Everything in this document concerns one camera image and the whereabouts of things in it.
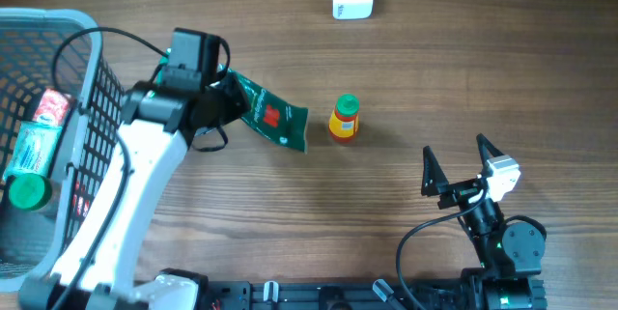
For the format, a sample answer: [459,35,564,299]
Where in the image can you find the teal tissue pack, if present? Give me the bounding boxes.
[3,122,62,180]

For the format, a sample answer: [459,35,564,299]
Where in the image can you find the green lid jar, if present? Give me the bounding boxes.
[9,173,53,211]

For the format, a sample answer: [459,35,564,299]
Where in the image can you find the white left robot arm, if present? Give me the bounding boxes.
[18,28,249,309]

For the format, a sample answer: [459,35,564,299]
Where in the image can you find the green 3M gloves package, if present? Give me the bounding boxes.
[228,70,309,153]

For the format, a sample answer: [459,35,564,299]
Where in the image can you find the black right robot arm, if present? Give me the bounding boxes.
[421,134,548,309]

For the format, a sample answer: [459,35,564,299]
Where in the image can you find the grey plastic mesh basket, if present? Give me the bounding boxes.
[1,8,124,293]

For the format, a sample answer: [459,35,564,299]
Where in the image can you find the red small snack box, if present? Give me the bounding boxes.
[31,89,73,127]

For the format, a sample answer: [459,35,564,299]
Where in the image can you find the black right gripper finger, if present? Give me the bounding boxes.
[476,133,503,165]
[421,146,449,197]

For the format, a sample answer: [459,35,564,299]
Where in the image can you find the orange sauce bottle green cap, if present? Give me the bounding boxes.
[328,94,360,143]

